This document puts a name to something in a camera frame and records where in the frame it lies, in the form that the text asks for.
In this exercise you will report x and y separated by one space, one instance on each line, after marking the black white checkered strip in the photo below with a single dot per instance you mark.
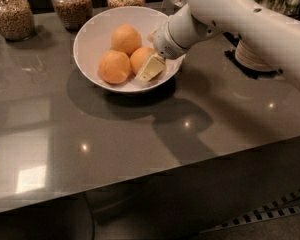
279 208

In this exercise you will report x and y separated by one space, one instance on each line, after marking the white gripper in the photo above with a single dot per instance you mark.
164 41

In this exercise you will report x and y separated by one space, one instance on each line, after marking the left glass cereal jar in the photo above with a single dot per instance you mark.
16 20

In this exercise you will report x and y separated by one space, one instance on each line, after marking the stack of white plates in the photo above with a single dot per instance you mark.
248 58

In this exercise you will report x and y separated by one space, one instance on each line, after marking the black wire rack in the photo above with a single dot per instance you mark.
251 73

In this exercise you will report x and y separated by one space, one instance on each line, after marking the middle glass cereal jar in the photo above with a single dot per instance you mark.
73 13

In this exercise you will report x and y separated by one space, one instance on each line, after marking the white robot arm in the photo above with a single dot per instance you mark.
273 36

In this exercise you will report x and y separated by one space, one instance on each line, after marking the white ceramic bowl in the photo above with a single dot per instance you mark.
94 39

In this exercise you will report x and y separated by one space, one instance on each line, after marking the right drinking glass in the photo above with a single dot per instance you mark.
291 7

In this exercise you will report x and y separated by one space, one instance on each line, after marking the orange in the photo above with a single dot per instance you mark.
114 67
139 56
126 38

